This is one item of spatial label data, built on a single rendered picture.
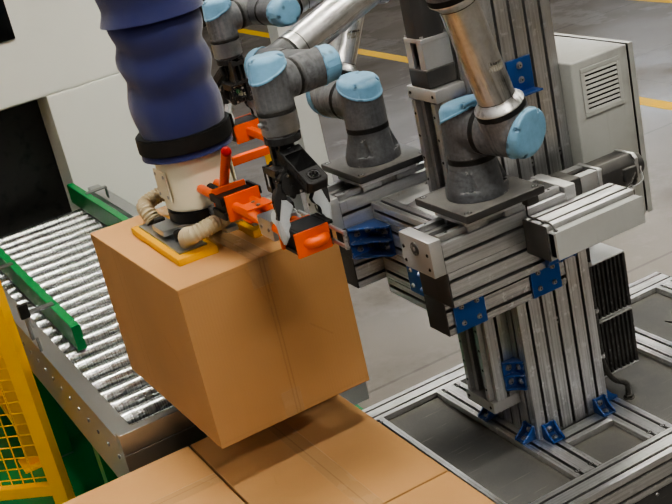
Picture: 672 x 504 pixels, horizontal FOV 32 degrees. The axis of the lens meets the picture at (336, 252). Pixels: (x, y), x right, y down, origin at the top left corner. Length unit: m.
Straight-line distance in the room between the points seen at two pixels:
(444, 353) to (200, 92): 1.96
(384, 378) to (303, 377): 1.56
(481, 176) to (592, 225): 0.29
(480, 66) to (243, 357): 0.82
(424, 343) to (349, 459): 1.72
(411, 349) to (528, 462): 1.27
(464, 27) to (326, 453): 1.05
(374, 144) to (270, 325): 0.71
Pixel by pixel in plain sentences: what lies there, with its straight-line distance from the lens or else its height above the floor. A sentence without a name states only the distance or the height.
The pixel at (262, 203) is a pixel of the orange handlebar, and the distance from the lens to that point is 2.49.
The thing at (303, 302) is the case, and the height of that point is 0.93.
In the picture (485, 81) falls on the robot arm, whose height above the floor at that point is 1.34.
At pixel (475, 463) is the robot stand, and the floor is 0.21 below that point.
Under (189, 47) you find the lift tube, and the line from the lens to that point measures 2.68.
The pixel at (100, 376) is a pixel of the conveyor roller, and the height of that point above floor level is 0.52.
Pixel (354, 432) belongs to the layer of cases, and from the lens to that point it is 2.90.
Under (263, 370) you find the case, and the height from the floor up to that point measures 0.81.
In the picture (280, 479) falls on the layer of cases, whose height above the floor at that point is 0.54.
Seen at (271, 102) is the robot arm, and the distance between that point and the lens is 2.20.
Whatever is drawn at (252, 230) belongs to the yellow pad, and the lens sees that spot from 2.73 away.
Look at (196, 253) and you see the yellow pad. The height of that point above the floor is 1.09.
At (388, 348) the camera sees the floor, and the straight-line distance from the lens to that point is 4.49.
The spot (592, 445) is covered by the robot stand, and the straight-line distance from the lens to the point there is 3.32.
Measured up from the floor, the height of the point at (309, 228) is 1.23.
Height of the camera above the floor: 1.99
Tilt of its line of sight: 21 degrees down
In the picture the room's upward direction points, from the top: 13 degrees counter-clockwise
